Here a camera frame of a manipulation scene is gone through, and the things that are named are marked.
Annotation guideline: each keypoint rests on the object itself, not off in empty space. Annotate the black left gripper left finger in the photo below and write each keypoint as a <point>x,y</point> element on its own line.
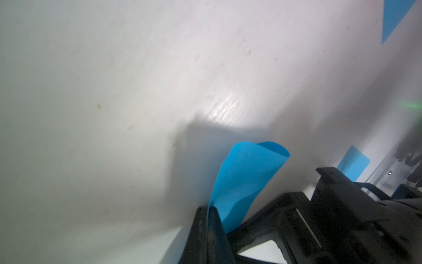
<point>207,242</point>

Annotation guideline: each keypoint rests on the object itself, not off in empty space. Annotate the blue paper sheet front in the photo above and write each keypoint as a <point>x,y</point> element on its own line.
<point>353,164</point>

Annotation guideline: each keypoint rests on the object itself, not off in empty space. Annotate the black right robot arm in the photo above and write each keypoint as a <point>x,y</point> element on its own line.
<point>402,165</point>

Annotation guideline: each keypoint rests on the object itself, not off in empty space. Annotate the blue paper sheet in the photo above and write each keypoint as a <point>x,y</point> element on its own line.
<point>353,164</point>
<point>394,12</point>
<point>245,172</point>

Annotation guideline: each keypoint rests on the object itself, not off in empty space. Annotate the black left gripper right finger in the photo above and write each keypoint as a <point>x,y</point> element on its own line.
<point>285,221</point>

